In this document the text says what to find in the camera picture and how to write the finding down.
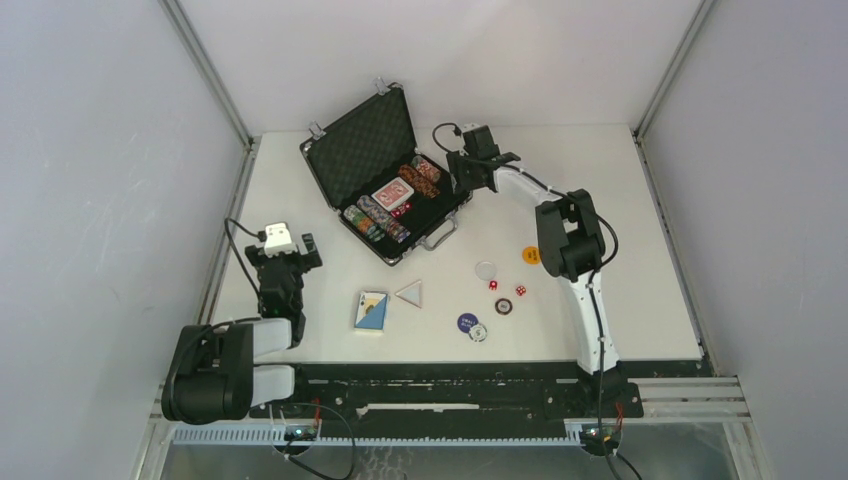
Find red dice in case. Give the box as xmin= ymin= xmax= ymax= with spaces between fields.
xmin=390 ymin=202 xmax=412 ymax=218

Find black aluminium poker case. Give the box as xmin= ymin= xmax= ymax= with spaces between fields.
xmin=299 ymin=78 xmax=472 ymax=266

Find orange big blind button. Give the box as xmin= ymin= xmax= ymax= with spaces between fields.
xmin=522 ymin=246 xmax=541 ymax=265

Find blue white card box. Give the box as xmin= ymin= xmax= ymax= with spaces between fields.
xmin=353 ymin=291 xmax=389 ymax=333

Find blue grey chip stack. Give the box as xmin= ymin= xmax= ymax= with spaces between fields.
xmin=356 ymin=195 xmax=411 ymax=243

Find red green chip stack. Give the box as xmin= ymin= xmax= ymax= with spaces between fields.
xmin=411 ymin=155 xmax=441 ymax=184

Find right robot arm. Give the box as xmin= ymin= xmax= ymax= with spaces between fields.
xmin=439 ymin=122 xmax=626 ymax=416

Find right black camera cable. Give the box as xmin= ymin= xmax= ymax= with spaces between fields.
xmin=431 ymin=122 xmax=620 ymax=458

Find white grey poker chip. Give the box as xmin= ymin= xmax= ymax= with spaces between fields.
xmin=468 ymin=323 xmax=488 ymax=343

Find brown orange chip stack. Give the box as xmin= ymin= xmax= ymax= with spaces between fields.
xmin=398 ymin=164 xmax=440 ymax=199

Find brown poker chip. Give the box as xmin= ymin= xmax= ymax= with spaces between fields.
xmin=494 ymin=298 xmax=513 ymax=315

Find clear round dealer button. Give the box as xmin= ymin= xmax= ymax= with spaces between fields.
xmin=474 ymin=261 xmax=497 ymax=282

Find blue small blind button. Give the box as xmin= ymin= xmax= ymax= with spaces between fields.
xmin=457 ymin=312 xmax=479 ymax=334

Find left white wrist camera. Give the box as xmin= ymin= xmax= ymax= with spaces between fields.
xmin=262 ymin=222 xmax=298 ymax=257

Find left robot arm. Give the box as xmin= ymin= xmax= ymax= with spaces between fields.
xmin=161 ymin=233 xmax=322 ymax=425

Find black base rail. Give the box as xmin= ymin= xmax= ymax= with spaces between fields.
xmin=249 ymin=361 xmax=645 ymax=440

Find red playing card deck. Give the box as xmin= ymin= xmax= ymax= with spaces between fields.
xmin=371 ymin=177 xmax=415 ymax=211

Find white cable duct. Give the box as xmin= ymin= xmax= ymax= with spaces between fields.
xmin=170 ymin=423 xmax=584 ymax=447

